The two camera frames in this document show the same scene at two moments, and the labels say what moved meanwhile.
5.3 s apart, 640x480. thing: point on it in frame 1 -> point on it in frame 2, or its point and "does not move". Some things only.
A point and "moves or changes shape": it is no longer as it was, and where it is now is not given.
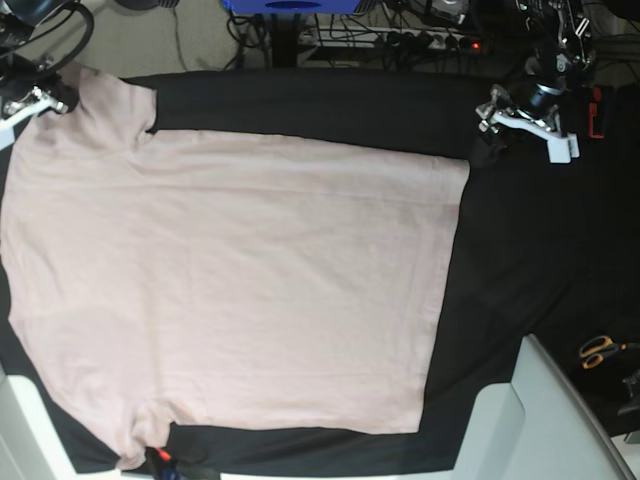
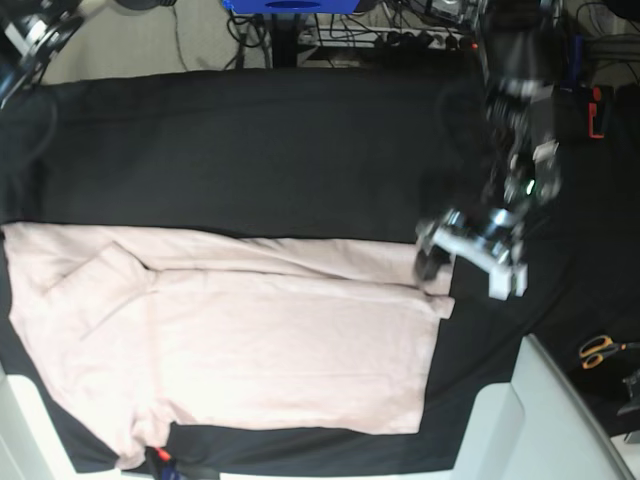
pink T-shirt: [161, 281] moves or changes shape
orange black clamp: [158, 459] does not move
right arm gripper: [538, 100] -> [531, 180]
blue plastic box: [286, 7] does not move
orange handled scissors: [594, 350] does not move
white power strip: [395, 39] does not move
